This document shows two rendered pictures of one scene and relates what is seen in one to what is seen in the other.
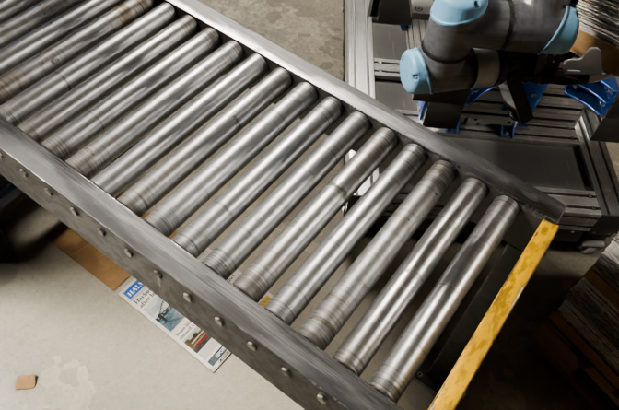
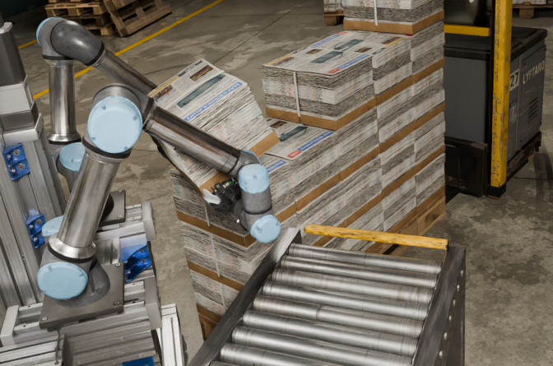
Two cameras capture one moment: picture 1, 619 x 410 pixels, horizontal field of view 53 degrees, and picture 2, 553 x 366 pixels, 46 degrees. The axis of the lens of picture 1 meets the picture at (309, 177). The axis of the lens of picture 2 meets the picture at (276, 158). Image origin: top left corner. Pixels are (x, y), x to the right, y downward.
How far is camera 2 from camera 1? 1.57 m
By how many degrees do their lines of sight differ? 73
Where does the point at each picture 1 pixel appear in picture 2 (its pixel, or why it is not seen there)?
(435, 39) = (267, 197)
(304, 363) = (448, 289)
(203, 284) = (431, 340)
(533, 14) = (252, 159)
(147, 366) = not seen: outside the picture
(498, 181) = (281, 249)
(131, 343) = not seen: outside the picture
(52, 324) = not seen: outside the picture
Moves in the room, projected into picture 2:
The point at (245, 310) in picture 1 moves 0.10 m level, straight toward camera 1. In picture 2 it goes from (434, 318) to (471, 307)
